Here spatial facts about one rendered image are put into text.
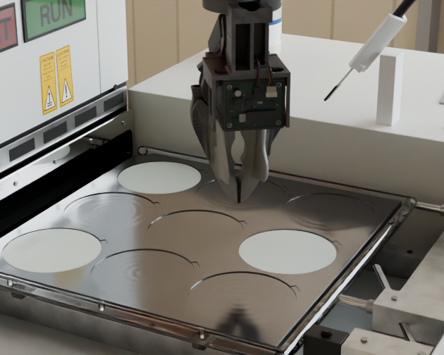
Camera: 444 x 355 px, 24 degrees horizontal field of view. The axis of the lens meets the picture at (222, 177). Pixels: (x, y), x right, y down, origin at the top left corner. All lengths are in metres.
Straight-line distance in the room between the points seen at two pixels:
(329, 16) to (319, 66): 1.58
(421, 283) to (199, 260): 0.22
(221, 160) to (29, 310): 0.27
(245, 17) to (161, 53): 2.58
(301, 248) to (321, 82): 0.37
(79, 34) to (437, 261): 0.49
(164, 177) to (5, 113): 0.21
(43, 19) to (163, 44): 2.29
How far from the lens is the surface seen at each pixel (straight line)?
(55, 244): 1.08
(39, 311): 1.08
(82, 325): 1.06
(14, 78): 1.14
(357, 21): 2.96
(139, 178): 1.23
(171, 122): 1.32
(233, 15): 0.89
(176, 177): 1.23
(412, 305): 0.95
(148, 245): 1.06
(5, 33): 1.12
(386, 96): 1.21
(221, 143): 0.96
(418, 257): 1.17
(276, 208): 1.15
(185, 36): 3.38
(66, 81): 1.22
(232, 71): 0.90
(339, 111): 1.26
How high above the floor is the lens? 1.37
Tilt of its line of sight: 23 degrees down
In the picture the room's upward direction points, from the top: straight up
